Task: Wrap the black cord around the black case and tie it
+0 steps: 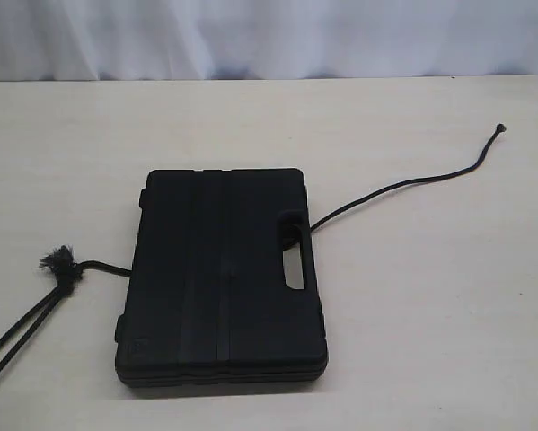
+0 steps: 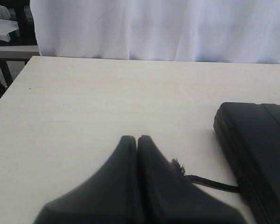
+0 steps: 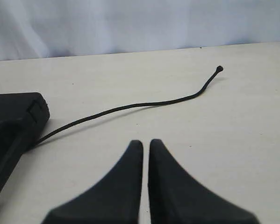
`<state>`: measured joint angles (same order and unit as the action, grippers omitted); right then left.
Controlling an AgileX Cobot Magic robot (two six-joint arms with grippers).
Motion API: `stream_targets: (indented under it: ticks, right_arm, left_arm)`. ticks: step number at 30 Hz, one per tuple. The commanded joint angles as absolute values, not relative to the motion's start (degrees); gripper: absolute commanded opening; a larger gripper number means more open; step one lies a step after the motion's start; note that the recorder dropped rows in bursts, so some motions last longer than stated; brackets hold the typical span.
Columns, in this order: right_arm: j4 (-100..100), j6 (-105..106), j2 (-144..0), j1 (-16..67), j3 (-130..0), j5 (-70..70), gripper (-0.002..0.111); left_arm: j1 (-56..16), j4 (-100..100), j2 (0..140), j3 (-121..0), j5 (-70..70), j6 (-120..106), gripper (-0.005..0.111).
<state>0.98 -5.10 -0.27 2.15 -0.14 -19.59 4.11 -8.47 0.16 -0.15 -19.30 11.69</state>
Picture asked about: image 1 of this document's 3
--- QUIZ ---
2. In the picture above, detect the black plastic carrying case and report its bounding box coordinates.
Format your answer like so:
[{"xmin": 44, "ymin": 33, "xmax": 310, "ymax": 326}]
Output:
[{"xmin": 115, "ymin": 168, "xmax": 328, "ymax": 388}]

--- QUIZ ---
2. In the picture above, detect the white backdrop curtain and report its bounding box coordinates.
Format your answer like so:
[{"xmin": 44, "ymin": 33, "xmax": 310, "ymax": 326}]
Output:
[{"xmin": 0, "ymin": 1, "xmax": 538, "ymax": 81}]

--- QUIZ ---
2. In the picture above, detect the black braided rope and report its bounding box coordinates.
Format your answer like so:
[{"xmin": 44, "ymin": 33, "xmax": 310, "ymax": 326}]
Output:
[{"xmin": 0, "ymin": 124, "xmax": 507, "ymax": 382}]

